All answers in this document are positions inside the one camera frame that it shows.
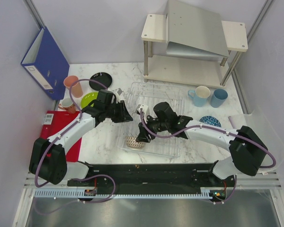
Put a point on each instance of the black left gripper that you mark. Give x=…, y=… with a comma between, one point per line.
x=124, y=116

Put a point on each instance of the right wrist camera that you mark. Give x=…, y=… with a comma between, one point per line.
x=143, y=109

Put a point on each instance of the black plate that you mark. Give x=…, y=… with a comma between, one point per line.
x=103, y=78

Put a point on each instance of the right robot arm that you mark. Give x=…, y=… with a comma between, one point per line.
x=247, y=151

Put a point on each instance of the light blue cable duct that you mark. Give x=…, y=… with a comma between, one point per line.
x=84, y=194

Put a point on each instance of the brown patterned bowl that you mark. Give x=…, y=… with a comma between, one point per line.
x=132, y=143

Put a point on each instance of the lime green plate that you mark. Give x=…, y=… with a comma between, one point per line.
x=88, y=98

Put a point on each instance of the light blue tumbler cup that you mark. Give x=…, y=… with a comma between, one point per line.
x=218, y=97

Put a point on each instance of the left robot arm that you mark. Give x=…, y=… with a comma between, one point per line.
x=48, y=159

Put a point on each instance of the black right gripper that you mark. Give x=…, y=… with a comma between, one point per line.
x=143, y=137

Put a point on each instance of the white wire dish rack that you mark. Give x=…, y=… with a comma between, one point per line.
x=167, y=103

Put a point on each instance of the pink dotted mug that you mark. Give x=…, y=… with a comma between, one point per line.
x=68, y=106

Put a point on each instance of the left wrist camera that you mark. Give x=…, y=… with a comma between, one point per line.
x=119, y=95

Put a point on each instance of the light blue ceramic mug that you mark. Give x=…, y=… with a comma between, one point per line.
x=199, y=96

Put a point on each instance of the blue ring binder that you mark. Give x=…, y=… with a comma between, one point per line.
x=46, y=64

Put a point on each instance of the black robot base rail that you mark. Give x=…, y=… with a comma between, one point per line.
x=152, y=178

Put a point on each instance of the white two-tier shelf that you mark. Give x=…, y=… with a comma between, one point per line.
x=186, y=64

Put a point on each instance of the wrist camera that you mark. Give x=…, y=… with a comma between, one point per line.
x=119, y=95
x=143, y=109

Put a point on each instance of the pink tumbler cup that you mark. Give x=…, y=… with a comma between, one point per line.
x=73, y=85

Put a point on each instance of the blue and red patterned bowl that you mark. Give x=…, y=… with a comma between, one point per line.
x=210, y=120

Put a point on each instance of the grey metal sheet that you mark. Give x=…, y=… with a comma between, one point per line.
x=194, y=32

